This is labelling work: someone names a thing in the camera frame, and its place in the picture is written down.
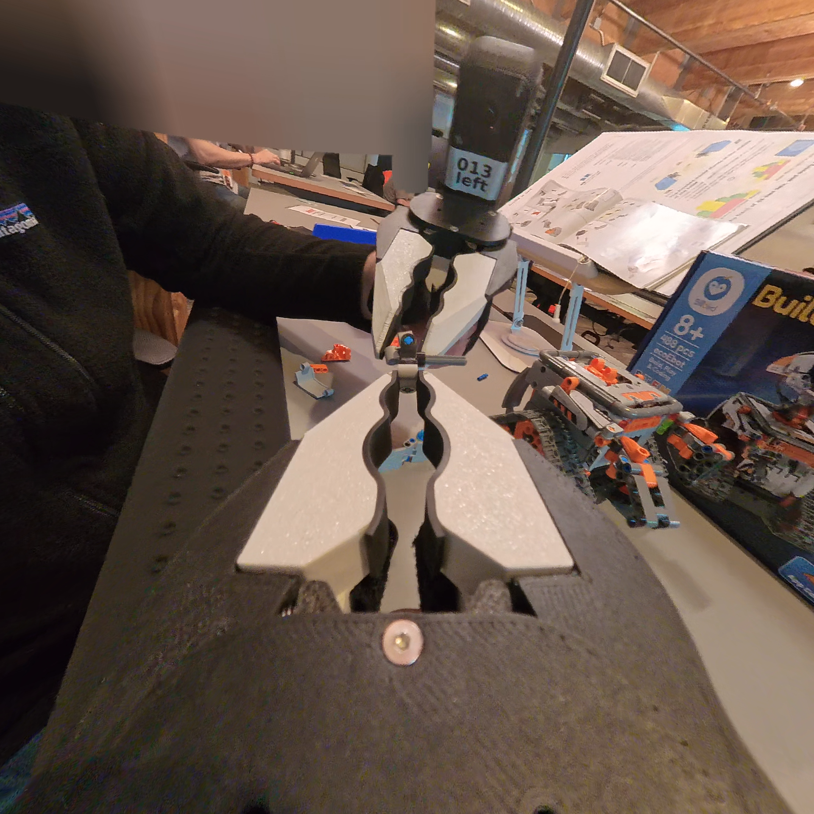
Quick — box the blue plastic separator tool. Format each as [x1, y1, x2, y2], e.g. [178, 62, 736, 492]
[378, 430, 428, 475]

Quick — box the black stand pole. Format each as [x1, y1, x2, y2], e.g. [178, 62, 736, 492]
[514, 0, 597, 194]

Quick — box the blue cardboard box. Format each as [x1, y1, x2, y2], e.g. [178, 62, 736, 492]
[653, 250, 814, 606]

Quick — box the small grey red connector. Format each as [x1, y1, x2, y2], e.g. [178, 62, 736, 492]
[294, 363, 337, 399]

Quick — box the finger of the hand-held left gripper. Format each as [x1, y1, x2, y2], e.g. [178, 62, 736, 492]
[427, 254, 492, 354]
[374, 234, 427, 360]

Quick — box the white flat sheet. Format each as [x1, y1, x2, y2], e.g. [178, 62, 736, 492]
[502, 323, 564, 360]

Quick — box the blue plastic bin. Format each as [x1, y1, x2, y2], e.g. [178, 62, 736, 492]
[312, 223, 380, 246]

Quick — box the grey orange tracked toy robot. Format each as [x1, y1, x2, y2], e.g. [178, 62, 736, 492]
[500, 348, 735, 530]

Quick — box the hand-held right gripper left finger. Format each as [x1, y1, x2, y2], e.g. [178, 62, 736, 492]
[237, 373, 399, 583]

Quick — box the black perforated board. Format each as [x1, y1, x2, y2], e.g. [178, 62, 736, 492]
[58, 306, 300, 719]

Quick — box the silver ventilation duct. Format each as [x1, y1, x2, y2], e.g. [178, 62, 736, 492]
[437, 0, 614, 92]

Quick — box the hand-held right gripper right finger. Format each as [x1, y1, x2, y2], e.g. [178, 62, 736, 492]
[418, 372, 574, 586]

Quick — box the open instruction booklet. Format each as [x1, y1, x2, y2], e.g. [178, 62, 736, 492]
[499, 128, 814, 293]

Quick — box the printed paper sheet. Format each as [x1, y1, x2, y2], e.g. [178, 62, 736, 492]
[289, 201, 372, 225]

